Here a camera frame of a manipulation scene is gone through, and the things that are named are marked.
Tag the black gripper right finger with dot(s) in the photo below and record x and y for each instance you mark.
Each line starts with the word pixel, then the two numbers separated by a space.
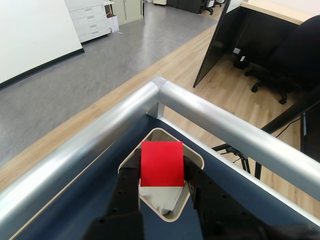
pixel 220 215

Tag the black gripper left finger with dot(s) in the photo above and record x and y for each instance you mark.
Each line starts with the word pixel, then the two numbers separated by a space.
pixel 122 200

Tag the red cube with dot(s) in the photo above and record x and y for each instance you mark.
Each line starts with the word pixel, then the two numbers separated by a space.
pixel 162 165

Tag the beige rounded box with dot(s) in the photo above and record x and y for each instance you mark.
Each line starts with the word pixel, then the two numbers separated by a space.
pixel 195 160

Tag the white cardboard box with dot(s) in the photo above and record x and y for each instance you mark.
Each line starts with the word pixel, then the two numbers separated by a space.
pixel 112 22

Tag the dark blue table mat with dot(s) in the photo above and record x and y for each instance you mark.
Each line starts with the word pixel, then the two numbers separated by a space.
pixel 95 180

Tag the black stand legs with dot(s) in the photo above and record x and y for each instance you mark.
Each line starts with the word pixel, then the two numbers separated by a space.
pixel 282 118

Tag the dark brown cabinet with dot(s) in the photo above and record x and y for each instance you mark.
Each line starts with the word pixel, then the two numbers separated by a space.
pixel 312 135

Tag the black bin under desk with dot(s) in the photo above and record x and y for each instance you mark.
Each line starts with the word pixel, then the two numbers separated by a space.
pixel 240 62

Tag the black desk with wooden top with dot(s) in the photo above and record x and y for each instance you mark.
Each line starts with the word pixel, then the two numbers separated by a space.
pixel 215 50

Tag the black office chair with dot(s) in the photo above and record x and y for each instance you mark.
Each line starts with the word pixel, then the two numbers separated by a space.
pixel 292 57

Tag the white drawer cabinet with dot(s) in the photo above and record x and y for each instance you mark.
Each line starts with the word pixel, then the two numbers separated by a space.
pixel 87 22

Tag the beige metal cabinet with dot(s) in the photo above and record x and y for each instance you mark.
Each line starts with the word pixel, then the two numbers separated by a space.
pixel 130 10

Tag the silver metal table frame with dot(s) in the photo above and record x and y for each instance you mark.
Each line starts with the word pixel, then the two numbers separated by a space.
pixel 200 110

